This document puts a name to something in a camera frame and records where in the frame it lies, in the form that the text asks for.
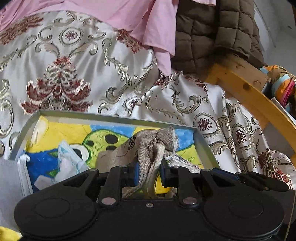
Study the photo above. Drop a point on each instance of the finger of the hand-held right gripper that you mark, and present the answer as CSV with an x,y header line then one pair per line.
x,y
225,174

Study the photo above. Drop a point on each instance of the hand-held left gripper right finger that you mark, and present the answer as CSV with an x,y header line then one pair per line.
x,y
164,173

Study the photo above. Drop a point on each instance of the grey cloth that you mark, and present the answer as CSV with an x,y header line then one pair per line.
x,y
13,176

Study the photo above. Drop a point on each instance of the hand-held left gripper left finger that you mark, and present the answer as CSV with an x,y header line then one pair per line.
x,y
135,173

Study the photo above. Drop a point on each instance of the brown quilted jacket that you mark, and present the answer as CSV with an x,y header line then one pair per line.
x,y
208,41

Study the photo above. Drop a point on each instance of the floral satin blanket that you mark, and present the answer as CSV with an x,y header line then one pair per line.
x,y
69,69

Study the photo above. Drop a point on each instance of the grey tray with cartoon picture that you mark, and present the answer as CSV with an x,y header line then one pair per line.
x,y
69,132

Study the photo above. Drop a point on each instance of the colourful striped scarf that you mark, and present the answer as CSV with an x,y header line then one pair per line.
x,y
282,81

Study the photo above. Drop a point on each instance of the yellow striped sock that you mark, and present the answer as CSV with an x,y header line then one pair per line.
x,y
8,234

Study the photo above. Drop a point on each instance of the pink garment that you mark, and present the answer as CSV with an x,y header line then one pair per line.
x,y
115,14

